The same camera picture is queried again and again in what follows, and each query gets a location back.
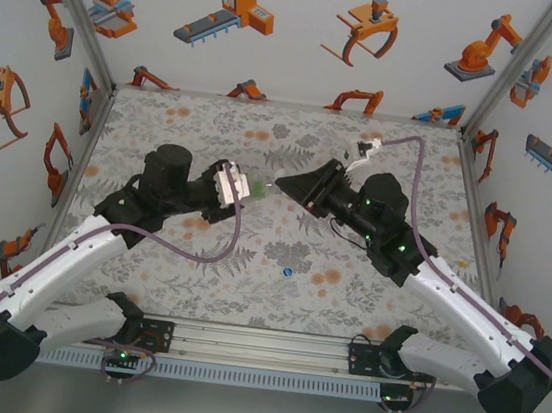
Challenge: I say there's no green plastic wrapper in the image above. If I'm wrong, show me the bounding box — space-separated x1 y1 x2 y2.
239 167 281 204

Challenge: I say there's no small circuit board green light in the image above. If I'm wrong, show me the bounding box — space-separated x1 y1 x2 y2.
380 388 410 406
102 345 139 370

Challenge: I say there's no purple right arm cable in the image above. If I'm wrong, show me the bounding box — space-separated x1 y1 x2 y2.
343 131 552 413

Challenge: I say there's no aluminium table side rail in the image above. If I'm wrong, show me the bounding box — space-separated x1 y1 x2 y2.
44 79 119 246
439 130 515 295

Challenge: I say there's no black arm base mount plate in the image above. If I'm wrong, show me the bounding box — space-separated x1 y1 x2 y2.
344 333 395 381
134 317 177 356

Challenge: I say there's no long aluminium base rail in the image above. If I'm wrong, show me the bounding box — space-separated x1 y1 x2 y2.
45 302 490 395

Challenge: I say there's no thin purple cable loop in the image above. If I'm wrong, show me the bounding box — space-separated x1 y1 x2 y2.
375 360 440 413
96 338 160 392

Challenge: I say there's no grey slotted cable duct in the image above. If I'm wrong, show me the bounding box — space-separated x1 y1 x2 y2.
37 342 386 405

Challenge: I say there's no aluminium frame post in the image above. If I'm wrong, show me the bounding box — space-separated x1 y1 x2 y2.
22 0 130 92
458 0 552 146

